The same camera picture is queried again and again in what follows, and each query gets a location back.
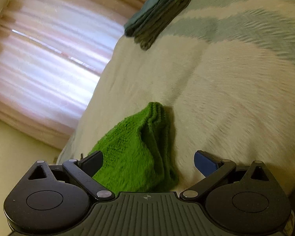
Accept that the pink curtain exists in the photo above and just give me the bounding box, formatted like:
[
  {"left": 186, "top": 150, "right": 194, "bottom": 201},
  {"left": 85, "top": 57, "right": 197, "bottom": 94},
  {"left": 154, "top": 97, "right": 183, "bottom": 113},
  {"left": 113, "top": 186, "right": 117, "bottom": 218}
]
[{"left": 0, "top": 0, "right": 163, "bottom": 150}]

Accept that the striped pink grey blanket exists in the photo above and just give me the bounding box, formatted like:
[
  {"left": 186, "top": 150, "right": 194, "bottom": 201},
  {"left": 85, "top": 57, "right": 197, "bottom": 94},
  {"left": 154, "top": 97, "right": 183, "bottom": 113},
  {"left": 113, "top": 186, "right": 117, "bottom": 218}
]
[{"left": 56, "top": 0, "right": 295, "bottom": 197}]

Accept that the blue folded garment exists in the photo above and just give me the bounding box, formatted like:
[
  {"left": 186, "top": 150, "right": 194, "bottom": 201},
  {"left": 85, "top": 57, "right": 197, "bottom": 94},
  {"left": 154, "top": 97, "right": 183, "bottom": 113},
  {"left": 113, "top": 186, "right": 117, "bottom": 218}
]
[{"left": 124, "top": 0, "right": 187, "bottom": 36}]

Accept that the green knit vest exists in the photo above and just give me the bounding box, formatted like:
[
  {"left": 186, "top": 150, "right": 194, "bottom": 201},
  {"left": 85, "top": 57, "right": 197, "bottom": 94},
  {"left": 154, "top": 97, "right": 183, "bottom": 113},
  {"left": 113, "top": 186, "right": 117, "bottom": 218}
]
[{"left": 87, "top": 101, "right": 180, "bottom": 193}]

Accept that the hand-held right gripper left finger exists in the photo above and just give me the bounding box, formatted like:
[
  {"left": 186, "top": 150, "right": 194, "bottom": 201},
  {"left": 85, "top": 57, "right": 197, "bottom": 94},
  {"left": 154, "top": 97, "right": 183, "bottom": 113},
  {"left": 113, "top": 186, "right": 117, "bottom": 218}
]
[{"left": 27, "top": 150, "right": 114, "bottom": 199}]

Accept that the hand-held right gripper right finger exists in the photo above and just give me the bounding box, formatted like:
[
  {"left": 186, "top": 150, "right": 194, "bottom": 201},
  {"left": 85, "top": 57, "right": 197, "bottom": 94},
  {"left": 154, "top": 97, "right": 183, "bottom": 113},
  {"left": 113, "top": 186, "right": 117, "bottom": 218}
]
[{"left": 181, "top": 150, "right": 273, "bottom": 199}]

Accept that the grey folded garment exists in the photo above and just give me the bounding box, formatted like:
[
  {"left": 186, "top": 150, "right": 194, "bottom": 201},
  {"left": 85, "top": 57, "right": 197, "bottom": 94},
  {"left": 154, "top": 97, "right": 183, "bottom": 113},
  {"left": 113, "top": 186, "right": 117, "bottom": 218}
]
[{"left": 134, "top": 0, "right": 192, "bottom": 51}]

